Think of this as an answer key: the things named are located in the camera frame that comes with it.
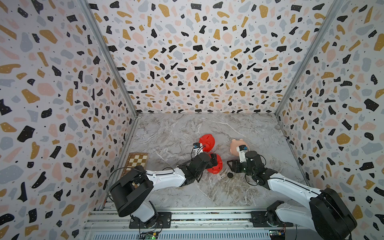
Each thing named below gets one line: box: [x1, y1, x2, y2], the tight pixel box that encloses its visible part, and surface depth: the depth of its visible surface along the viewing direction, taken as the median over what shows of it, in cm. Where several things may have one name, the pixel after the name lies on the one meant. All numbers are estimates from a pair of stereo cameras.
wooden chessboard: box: [120, 152, 149, 179], surface depth 94 cm
